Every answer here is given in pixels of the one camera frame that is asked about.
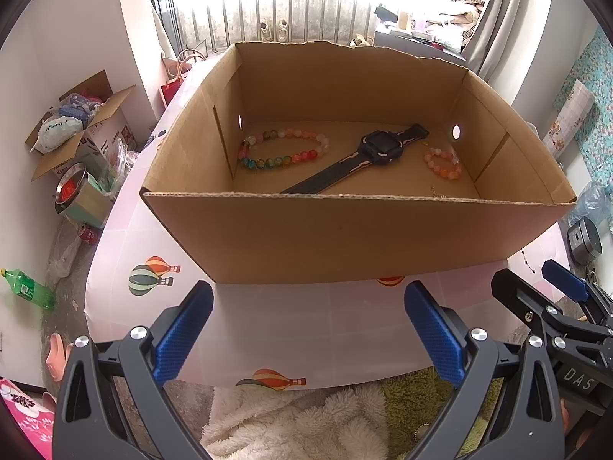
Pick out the grey curtain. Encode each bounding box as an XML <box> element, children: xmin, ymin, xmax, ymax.
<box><xmin>460</xmin><ymin>0</ymin><xmax>557</xmax><ymax>88</ymax></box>

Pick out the metal bowl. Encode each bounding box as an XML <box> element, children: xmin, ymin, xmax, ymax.
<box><xmin>52</xmin><ymin>162</ymin><xmax>93</xmax><ymax>215</ymax></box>

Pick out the pink slipper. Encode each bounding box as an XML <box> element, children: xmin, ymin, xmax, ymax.
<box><xmin>44</xmin><ymin>332</ymin><xmax>78</xmax><ymax>380</ymax></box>

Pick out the brown cardboard box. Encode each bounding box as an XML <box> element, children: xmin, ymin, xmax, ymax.
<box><xmin>140</xmin><ymin>41</ymin><xmax>578</xmax><ymax>284</ymax></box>

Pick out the clear bluish plastic bag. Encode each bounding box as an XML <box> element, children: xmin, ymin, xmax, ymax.
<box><xmin>572</xmin><ymin>181</ymin><xmax>613</xmax><ymax>232</ymax></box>

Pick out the pink printed bag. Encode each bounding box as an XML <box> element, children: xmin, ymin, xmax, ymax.
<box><xmin>0</xmin><ymin>376</ymin><xmax>56</xmax><ymax>460</ymax></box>

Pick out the teal floral cloth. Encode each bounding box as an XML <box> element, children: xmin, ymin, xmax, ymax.
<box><xmin>553</xmin><ymin>24</ymin><xmax>613</xmax><ymax>187</ymax></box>

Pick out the fluffy white green garment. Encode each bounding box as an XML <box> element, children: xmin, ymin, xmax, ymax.
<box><xmin>200</xmin><ymin>366</ymin><xmax>484</xmax><ymax>460</ymax></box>

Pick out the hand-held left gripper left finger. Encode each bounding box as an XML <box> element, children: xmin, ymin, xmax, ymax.
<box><xmin>52</xmin><ymin>280</ymin><xmax>214</xmax><ymax>460</ymax></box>

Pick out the person's right hand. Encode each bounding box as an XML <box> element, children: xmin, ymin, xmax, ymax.
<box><xmin>558</xmin><ymin>399</ymin><xmax>597</xmax><ymax>447</ymax></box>

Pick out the green plastic bottle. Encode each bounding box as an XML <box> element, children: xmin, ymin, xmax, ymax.
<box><xmin>0</xmin><ymin>268</ymin><xmax>56</xmax><ymax>311</ymax></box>

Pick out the dark blue pink smartwatch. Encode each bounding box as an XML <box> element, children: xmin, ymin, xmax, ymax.
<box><xmin>280</xmin><ymin>123</ymin><xmax>430</xmax><ymax>195</ymax></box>

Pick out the printed paper roll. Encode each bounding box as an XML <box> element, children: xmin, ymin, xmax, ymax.
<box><xmin>543</xmin><ymin>79</ymin><xmax>597</xmax><ymax>159</ymax></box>

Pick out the red drink can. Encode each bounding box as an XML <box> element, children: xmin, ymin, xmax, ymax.
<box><xmin>77</xmin><ymin>223</ymin><xmax>102</xmax><ymax>246</ymax></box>

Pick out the pile of folded cloth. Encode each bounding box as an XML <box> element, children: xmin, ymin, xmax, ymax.
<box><xmin>439</xmin><ymin>0</ymin><xmax>490</xmax><ymax>26</ymax></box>

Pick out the red gift bag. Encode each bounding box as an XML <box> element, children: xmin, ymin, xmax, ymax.
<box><xmin>160</xmin><ymin>48</ymin><xmax>208</xmax><ymax>107</ymax></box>

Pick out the orange bead bracelet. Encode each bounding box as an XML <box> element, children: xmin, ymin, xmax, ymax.
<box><xmin>423</xmin><ymin>146</ymin><xmax>464</xmax><ymax>182</ymax></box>

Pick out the grey cabinet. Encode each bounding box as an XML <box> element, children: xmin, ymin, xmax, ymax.
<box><xmin>374</xmin><ymin>28</ymin><xmax>471</xmax><ymax>61</ymax></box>

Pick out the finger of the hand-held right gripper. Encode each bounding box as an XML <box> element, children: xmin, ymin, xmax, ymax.
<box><xmin>543</xmin><ymin>259</ymin><xmax>613</xmax><ymax>325</ymax></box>
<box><xmin>491</xmin><ymin>268</ymin><xmax>613</xmax><ymax>348</ymax></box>

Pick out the balcony railing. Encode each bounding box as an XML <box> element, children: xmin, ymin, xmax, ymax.
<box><xmin>153</xmin><ymin>0</ymin><xmax>380</xmax><ymax>54</ymax></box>

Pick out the open cardboard box with clutter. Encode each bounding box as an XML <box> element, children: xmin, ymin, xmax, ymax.
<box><xmin>25</xmin><ymin>69</ymin><xmax>141</xmax><ymax>184</ymax></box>

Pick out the multicolour bead bracelet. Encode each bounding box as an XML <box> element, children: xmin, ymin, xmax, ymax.
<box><xmin>238</xmin><ymin>128</ymin><xmax>331</xmax><ymax>172</ymax></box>

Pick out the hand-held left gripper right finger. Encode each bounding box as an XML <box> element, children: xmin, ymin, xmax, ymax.
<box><xmin>403</xmin><ymin>280</ymin><xmax>567</xmax><ymax>460</ymax></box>

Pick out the grey round device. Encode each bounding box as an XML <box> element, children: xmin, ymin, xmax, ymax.
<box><xmin>567</xmin><ymin>216</ymin><xmax>603</xmax><ymax>265</ymax></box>

